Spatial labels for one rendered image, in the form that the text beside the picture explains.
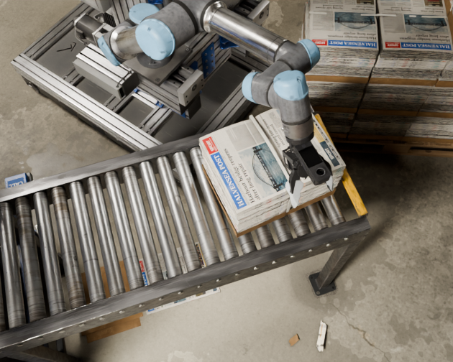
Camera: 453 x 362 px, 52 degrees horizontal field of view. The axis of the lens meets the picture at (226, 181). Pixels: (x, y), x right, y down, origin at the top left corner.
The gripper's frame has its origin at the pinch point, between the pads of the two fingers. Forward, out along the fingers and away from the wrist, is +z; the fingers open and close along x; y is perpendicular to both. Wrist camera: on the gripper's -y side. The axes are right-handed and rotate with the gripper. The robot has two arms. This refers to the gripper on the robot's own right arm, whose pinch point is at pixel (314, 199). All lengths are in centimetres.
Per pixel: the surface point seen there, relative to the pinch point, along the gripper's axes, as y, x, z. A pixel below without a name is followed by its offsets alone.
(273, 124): 33.3, -5.4, -6.8
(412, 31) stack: 66, -85, -3
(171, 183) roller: 51, 31, 10
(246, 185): 19.7, 12.1, 1.2
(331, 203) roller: 23.6, -16.7, 25.8
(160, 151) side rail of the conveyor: 63, 29, 2
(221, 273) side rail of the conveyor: 18.6, 28.4, 28.6
